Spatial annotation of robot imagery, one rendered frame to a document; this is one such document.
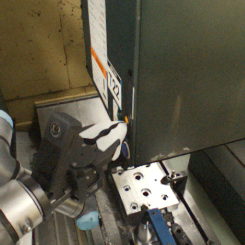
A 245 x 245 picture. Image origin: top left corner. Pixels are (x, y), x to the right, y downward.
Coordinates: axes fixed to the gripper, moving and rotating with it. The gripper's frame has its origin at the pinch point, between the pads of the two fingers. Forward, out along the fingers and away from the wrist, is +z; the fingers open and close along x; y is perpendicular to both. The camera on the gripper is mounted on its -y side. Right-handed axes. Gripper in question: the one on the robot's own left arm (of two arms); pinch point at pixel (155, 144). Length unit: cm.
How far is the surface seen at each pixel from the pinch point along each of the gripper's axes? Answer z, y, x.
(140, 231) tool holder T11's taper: -18.1, 1.0, 31.1
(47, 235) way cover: -51, 55, -8
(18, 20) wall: -43, -21, -100
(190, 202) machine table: 17.8, 36.7, 7.6
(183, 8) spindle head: -14, -60, 32
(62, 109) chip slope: -29, 43, -96
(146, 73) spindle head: -20, -51, 32
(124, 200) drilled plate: -13.2, 27.5, 2.7
